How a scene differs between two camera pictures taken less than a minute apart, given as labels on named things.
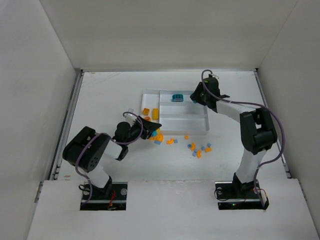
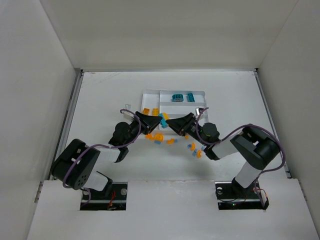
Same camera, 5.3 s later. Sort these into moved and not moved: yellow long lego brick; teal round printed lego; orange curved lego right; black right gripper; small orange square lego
Moved: black right gripper
Not moved: teal round printed lego; orange curved lego right; yellow long lego brick; small orange square lego
